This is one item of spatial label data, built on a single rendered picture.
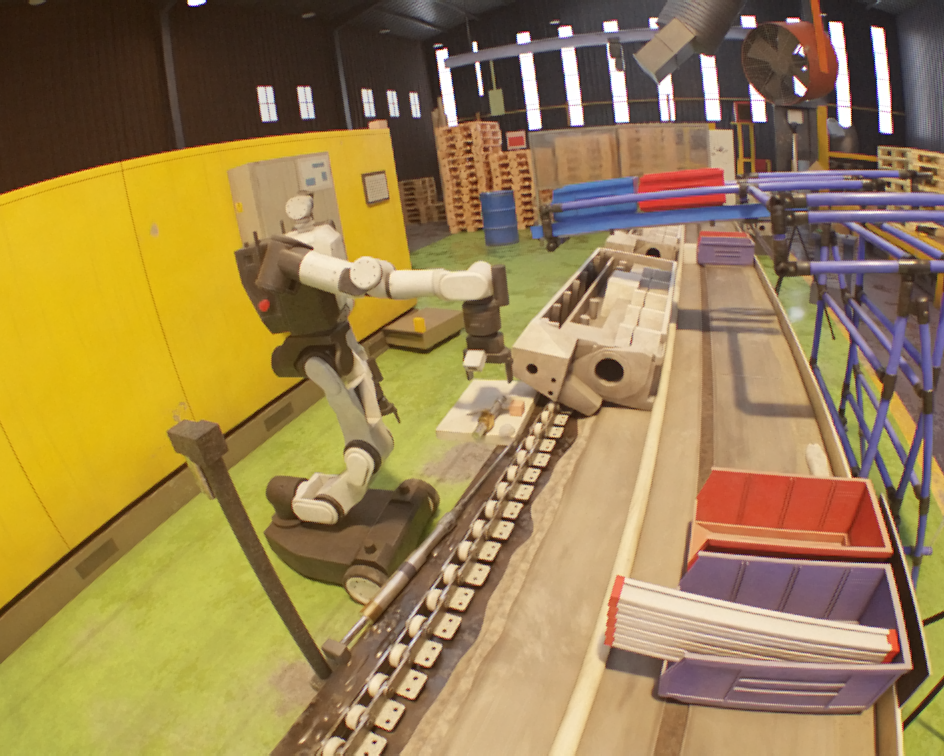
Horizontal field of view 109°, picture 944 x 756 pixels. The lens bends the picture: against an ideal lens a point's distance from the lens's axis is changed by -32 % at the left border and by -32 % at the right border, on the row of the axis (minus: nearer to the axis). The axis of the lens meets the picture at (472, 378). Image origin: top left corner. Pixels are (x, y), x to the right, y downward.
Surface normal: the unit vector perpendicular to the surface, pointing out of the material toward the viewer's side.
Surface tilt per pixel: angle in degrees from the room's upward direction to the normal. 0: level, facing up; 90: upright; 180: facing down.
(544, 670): 0
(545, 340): 38
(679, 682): 92
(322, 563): 90
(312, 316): 101
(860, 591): 88
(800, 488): 88
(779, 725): 0
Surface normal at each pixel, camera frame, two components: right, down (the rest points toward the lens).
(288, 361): -0.26, 0.44
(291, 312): 0.09, 0.58
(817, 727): -0.13, -0.90
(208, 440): 0.91, 0.07
